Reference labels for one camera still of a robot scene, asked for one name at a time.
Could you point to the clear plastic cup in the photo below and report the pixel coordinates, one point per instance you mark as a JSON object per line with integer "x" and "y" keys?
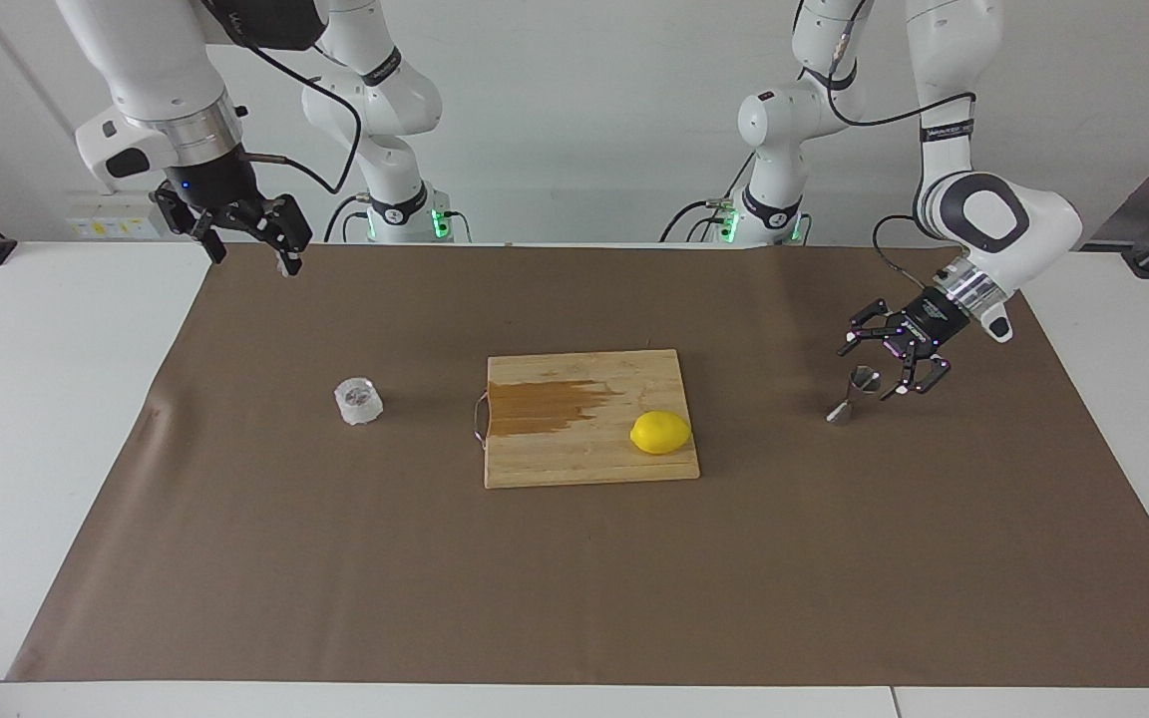
{"x": 358, "y": 402}

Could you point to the yellow lemon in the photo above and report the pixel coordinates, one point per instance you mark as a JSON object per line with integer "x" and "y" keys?
{"x": 660, "y": 433}

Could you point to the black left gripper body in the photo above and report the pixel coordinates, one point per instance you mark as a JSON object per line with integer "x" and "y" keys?
{"x": 934, "y": 319}

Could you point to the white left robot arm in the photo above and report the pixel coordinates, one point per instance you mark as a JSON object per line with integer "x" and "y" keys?
{"x": 993, "y": 214}

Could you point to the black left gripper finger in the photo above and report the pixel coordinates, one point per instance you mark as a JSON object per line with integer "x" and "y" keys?
{"x": 929, "y": 371}
{"x": 869, "y": 317}

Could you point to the wooden cutting board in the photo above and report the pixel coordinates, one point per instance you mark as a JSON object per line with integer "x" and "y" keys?
{"x": 574, "y": 454}

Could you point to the brown paper table mat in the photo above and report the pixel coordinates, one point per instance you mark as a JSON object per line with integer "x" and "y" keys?
{"x": 335, "y": 558}

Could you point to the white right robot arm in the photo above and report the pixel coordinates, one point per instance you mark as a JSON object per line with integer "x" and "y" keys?
{"x": 136, "y": 60}

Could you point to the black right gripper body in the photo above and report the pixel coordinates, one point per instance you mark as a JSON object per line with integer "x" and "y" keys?
{"x": 213, "y": 189}

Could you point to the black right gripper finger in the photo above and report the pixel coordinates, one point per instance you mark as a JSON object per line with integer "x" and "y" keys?
{"x": 287, "y": 231}
{"x": 186, "y": 214}

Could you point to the steel double jigger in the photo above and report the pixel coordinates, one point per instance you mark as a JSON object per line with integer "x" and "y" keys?
{"x": 864, "y": 379}

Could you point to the white wall socket box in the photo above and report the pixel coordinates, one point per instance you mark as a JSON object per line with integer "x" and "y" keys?
{"x": 114, "y": 217}

